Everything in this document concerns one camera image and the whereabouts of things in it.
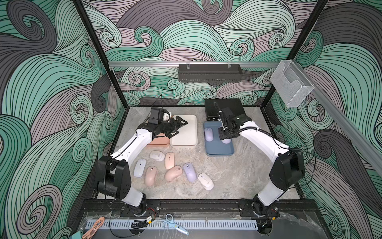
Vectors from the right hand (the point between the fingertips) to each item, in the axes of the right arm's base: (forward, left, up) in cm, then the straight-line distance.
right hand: (223, 135), depth 86 cm
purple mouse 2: (-5, -1, +1) cm, 5 cm away
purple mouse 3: (+9, +6, -12) cm, 16 cm away
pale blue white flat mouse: (-14, +50, -11) cm, 53 cm away
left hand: (+2, +23, +8) cm, 25 cm away
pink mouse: (-19, +42, -11) cm, 48 cm away
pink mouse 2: (-18, +30, -12) cm, 37 cm away
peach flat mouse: (-10, +32, -12) cm, 36 cm away
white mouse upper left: (-7, +40, -11) cm, 42 cm away
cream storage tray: (+7, +21, -11) cm, 25 cm away
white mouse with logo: (-23, +11, -12) cm, 28 cm away
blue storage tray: (-3, +3, -10) cm, 11 cm away
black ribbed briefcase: (+35, -17, -10) cm, 41 cm away
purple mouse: (-18, +20, -11) cm, 28 cm away
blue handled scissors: (-41, +30, -13) cm, 52 cm away
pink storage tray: (+2, +39, -8) cm, 40 cm away
